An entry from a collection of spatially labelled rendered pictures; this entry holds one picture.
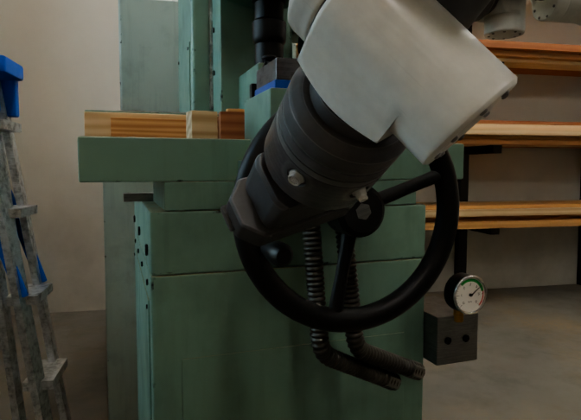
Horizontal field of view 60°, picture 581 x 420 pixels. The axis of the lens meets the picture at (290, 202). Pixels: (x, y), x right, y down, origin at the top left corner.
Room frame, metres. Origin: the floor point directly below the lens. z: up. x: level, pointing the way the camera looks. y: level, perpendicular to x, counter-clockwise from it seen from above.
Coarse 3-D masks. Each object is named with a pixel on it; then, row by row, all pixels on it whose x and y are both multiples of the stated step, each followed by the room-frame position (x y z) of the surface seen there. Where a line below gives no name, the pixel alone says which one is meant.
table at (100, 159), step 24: (96, 144) 0.66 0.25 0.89; (120, 144) 0.67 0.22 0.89; (144, 144) 0.68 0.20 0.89; (168, 144) 0.69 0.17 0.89; (192, 144) 0.70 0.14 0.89; (216, 144) 0.71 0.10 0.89; (240, 144) 0.72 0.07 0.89; (456, 144) 0.84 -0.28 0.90; (96, 168) 0.66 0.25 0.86; (120, 168) 0.67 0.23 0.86; (144, 168) 0.68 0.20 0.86; (168, 168) 0.69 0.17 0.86; (192, 168) 0.70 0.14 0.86; (216, 168) 0.71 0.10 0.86; (408, 168) 0.81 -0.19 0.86; (456, 168) 0.84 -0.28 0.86
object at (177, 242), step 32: (160, 224) 0.68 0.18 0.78; (192, 224) 0.70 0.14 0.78; (224, 224) 0.71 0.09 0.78; (384, 224) 0.80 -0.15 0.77; (416, 224) 0.82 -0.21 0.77; (160, 256) 0.68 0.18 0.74; (192, 256) 0.70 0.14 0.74; (224, 256) 0.71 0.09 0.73; (384, 256) 0.80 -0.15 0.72; (416, 256) 0.82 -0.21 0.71
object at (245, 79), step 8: (256, 64) 0.86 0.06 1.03; (248, 72) 0.91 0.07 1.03; (256, 72) 0.86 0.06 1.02; (240, 80) 0.96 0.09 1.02; (248, 80) 0.91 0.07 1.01; (256, 80) 0.86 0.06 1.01; (240, 88) 0.96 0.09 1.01; (248, 88) 0.91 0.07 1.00; (240, 96) 0.96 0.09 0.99; (248, 96) 0.91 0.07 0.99; (240, 104) 0.96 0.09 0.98
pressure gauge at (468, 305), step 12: (456, 276) 0.79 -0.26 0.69; (468, 276) 0.78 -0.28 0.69; (444, 288) 0.79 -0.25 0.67; (456, 288) 0.77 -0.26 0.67; (468, 288) 0.78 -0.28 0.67; (480, 288) 0.79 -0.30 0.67; (456, 300) 0.77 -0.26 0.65; (468, 300) 0.78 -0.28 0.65; (480, 300) 0.79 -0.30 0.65; (456, 312) 0.80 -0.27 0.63; (468, 312) 0.78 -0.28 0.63
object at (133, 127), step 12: (120, 120) 0.82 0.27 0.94; (132, 120) 0.82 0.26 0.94; (144, 120) 0.83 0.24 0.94; (156, 120) 0.83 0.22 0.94; (168, 120) 0.84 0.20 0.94; (180, 120) 0.85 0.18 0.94; (120, 132) 0.82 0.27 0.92; (132, 132) 0.82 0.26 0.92; (144, 132) 0.83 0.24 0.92; (156, 132) 0.83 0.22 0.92; (168, 132) 0.84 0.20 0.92; (180, 132) 0.85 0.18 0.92
